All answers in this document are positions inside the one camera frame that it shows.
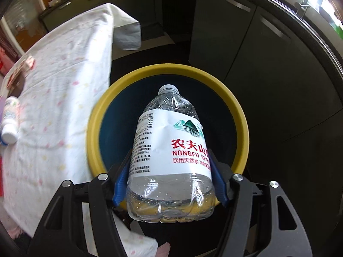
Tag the blue bin with yellow rim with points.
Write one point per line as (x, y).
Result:
(123, 107)

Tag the small white plastic bottle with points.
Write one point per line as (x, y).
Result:
(9, 123)

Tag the green plastic item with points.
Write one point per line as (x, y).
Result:
(338, 28)

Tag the red and white carton box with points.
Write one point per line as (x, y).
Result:
(25, 63)

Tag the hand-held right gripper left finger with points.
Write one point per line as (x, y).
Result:
(119, 187)

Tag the black kitchen countertop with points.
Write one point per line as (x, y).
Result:
(321, 34)

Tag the clear plastic water bottle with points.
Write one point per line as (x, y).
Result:
(171, 139)

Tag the white floral tablecloth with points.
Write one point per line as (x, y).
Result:
(67, 85)

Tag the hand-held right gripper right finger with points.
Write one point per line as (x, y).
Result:
(218, 182)

